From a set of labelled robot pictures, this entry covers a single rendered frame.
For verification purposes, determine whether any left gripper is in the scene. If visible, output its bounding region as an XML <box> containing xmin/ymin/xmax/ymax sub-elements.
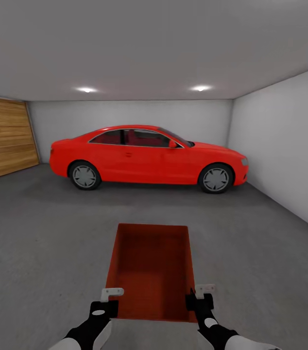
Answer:
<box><xmin>89</xmin><ymin>300</ymin><xmax>119</xmax><ymax>319</ymax></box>

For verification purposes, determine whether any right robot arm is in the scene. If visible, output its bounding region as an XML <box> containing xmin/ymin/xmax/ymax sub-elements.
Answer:
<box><xmin>185</xmin><ymin>283</ymin><xmax>283</xmax><ymax>350</ymax></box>

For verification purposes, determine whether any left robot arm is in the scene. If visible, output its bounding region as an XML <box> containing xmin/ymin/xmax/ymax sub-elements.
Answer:
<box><xmin>48</xmin><ymin>288</ymin><xmax>124</xmax><ymax>350</ymax></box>

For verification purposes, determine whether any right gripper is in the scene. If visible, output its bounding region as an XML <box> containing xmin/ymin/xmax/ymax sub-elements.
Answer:
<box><xmin>185</xmin><ymin>293</ymin><xmax>214</xmax><ymax>314</ymax></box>

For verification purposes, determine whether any storage box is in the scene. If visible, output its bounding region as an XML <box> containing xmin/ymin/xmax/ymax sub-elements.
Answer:
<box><xmin>105</xmin><ymin>223</ymin><xmax>198</xmax><ymax>323</ymax></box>

